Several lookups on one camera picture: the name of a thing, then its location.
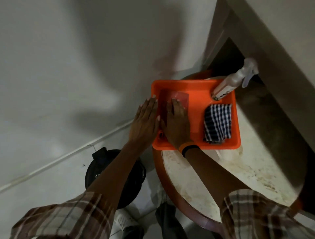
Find person's right hand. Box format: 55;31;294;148
159;98;193;150

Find person's left hand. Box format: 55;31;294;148
128;96;161;150

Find red translucent plastic case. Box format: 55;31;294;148
158;89;190;139

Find orange plastic tray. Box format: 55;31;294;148
151;79;241;151

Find person's left forearm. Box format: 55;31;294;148
86;141;151;198

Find person's right forearm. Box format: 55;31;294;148
185;149;249;206

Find orange wristband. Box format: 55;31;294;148
178;141;194;153

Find blue white checkered cloth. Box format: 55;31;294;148
203;103;233;144

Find black wristband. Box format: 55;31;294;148
182;145;200;158

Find clear spray bottle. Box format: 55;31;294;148
212;58;259;101

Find round table with brown rim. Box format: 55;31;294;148
151;70;306;235

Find black bin with bag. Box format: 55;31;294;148
85;147;147;210

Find dark grey trousers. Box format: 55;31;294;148
122;202;188;239

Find brown plaid shirt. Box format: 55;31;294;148
10;188;315;239

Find white wall conduit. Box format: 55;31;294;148
0;119;134;194

